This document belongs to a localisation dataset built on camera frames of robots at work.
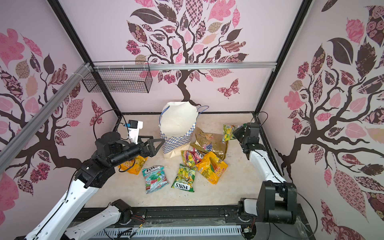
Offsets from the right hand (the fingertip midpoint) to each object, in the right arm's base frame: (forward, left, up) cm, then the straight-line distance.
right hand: (236, 127), depth 86 cm
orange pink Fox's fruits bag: (-12, +27, -15) cm, 33 cm away
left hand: (-19, +40, +14) cm, 47 cm away
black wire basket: (+53, +87, -2) cm, 102 cm away
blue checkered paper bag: (+17, +38, -14) cm, 44 cm away
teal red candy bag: (-24, +48, -16) cm, 56 cm away
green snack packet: (-1, +5, -5) cm, 7 cm away
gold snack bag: (-3, +17, -11) cm, 21 cm away
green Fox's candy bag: (-25, +31, -15) cm, 42 cm away
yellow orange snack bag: (-19, +16, -13) cm, 28 cm away
